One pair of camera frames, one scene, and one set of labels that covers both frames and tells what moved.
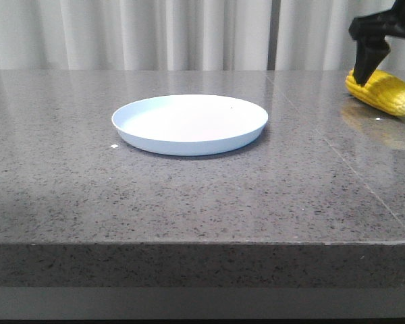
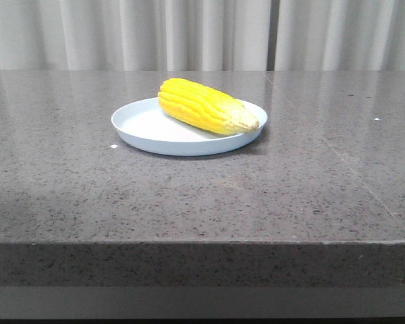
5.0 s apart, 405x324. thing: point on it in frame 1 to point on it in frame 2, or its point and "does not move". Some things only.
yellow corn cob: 386,92 to 198,104
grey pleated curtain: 183,35 does not move
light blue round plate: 190,125 does not move
